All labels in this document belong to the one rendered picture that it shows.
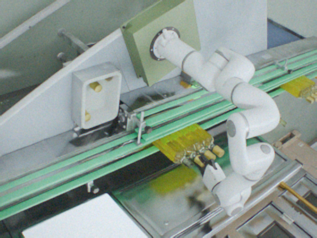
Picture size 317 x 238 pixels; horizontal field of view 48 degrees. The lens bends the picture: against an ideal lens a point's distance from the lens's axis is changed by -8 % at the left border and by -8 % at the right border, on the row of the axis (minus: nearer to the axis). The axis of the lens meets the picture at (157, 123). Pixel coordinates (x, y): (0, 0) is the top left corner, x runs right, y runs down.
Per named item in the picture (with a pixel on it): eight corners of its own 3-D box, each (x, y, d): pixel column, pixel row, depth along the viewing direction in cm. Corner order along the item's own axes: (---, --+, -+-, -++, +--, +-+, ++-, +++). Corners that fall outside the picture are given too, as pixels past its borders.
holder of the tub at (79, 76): (71, 128, 157) (80, 139, 152) (72, 72, 140) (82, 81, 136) (105, 116, 167) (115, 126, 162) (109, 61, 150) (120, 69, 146)
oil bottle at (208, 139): (174, 126, 182) (205, 152, 171) (176, 117, 179) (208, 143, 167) (182, 123, 186) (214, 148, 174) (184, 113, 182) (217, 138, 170)
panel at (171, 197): (17, 235, 134) (61, 305, 115) (16, 230, 133) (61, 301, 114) (188, 155, 186) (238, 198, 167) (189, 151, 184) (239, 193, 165)
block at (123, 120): (115, 123, 164) (125, 132, 160) (117, 105, 158) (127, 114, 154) (122, 120, 166) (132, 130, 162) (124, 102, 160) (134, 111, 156)
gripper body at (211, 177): (225, 195, 154) (212, 177, 161) (232, 178, 148) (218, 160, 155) (210, 200, 151) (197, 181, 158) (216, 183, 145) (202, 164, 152)
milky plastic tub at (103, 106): (71, 119, 153) (82, 131, 148) (72, 72, 140) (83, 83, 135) (106, 107, 163) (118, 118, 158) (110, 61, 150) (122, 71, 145)
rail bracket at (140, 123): (125, 136, 161) (143, 153, 154) (128, 102, 151) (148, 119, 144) (131, 134, 163) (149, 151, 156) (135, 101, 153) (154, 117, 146)
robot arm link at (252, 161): (245, 137, 132) (210, 148, 127) (266, 99, 115) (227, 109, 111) (267, 175, 124) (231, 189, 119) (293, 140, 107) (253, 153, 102)
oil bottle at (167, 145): (145, 138, 173) (177, 166, 161) (147, 128, 169) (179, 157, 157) (155, 134, 176) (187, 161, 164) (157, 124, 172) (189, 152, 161)
